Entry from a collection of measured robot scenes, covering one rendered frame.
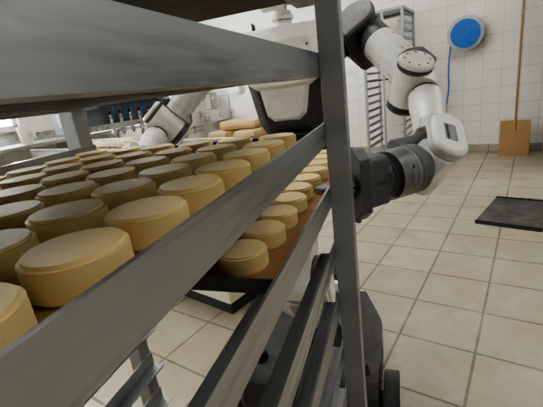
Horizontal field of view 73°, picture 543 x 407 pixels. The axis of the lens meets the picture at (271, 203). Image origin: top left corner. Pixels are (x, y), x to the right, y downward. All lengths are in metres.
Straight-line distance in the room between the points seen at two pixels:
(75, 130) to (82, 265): 0.55
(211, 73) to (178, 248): 0.10
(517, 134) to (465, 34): 1.33
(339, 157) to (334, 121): 0.05
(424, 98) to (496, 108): 4.62
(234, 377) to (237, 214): 0.10
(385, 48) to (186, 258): 0.89
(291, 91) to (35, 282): 0.97
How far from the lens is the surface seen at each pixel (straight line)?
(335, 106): 0.51
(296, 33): 1.09
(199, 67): 0.20
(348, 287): 0.59
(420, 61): 0.91
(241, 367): 0.25
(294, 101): 1.09
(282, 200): 0.51
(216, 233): 0.20
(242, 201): 0.23
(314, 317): 0.44
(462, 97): 5.49
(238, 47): 0.25
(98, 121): 2.33
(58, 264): 0.18
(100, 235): 0.21
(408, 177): 0.65
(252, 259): 0.35
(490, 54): 5.44
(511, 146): 5.23
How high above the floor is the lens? 1.12
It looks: 17 degrees down
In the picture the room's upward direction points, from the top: 8 degrees counter-clockwise
